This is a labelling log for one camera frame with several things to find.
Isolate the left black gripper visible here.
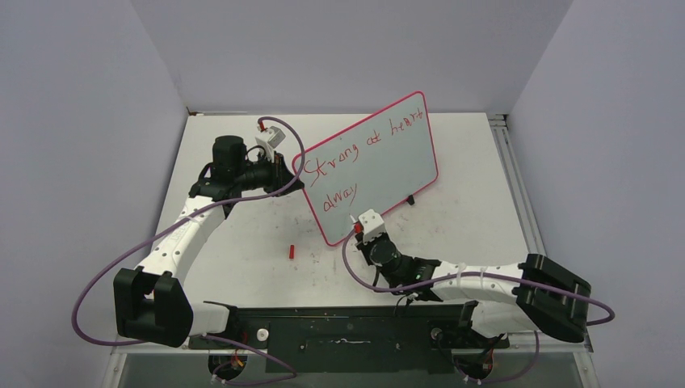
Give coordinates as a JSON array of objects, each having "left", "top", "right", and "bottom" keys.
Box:
[{"left": 234, "top": 150, "right": 304, "bottom": 197}]

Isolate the pink framed whiteboard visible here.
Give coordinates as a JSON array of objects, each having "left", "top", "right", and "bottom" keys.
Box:
[{"left": 292, "top": 91, "right": 439, "bottom": 247}]

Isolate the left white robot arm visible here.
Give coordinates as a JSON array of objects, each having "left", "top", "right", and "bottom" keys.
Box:
[{"left": 113, "top": 127, "right": 303, "bottom": 348}]

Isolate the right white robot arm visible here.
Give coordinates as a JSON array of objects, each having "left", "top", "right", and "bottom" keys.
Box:
[{"left": 354, "top": 233, "right": 591, "bottom": 346}]

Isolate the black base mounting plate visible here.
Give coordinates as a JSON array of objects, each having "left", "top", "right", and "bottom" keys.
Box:
[{"left": 189, "top": 303, "right": 510, "bottom": 373}]

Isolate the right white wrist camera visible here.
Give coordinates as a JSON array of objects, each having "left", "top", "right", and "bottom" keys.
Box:
[{"left": 353, "top": 209, "right": 387, "bottom": 244}]

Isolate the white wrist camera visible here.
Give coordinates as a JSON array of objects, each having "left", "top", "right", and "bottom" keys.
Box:
[
  {"left": 353, "top": 209, "right": 387, "bottom": 244},
  {"left": 255, "top": 126, "right": 285, "bottom": 156}
]

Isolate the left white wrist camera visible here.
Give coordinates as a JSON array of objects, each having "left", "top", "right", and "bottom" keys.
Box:
[{"left": 255, "top": 126, "right": 285, "bottom": 156}]

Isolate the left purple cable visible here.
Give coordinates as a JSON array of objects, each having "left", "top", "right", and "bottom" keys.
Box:
[{"left": 71, "top": 116, "right": 307, "bottom": 386}]

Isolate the aluminium rail frame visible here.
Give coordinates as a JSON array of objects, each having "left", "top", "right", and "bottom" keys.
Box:
[{"left": 113, "top": 113, "right": 600, "bottom": 387}]

